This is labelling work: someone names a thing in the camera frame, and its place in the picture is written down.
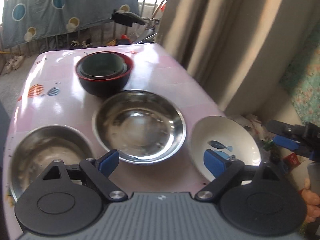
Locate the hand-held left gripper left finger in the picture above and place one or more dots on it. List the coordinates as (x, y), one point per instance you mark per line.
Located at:
(108, 162)

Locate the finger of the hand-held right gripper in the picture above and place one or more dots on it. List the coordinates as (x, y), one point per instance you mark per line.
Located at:
(306, 152)
(287, 143)

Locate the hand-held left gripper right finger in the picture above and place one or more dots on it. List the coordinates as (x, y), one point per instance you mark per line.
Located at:
(216, 162)

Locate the white fish print plate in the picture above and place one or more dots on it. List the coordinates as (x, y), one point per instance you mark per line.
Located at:
(225, 132)

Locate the red and black bowl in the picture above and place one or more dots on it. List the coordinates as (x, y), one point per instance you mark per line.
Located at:
(105, 87)

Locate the grey-green bowl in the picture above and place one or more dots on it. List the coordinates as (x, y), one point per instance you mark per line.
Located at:
(79, 70)

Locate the small dark green bowl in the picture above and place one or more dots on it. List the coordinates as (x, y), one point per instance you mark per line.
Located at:
(102, 65)

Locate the person's right hand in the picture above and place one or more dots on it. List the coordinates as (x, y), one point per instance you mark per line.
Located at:
(313, 205)

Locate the dark bottle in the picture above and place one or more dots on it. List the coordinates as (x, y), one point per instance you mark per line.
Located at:
(274, 153)

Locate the red packet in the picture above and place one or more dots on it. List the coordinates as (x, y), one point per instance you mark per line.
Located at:
(291, 160)

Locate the white crumpled bag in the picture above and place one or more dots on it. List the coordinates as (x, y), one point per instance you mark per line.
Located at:
(247, 125)

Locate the small steel plate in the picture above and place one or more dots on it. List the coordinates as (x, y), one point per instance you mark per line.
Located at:
(140, 127)

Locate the teal floral cloth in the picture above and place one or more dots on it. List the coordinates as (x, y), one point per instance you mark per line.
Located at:
(305, 85)

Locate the large steel plate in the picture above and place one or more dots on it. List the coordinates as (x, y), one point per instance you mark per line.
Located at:
(32, 155)

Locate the red plastic object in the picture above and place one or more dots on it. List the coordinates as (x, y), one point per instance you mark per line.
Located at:
(124, 38)

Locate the beige curtain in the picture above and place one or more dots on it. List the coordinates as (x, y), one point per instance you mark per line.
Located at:
(225, 30)

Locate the yellow stick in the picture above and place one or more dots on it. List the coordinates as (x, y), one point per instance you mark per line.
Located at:
(4, 52)

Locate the blue blanket with circles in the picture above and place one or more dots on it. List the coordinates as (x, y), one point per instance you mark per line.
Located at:
(62, 10)

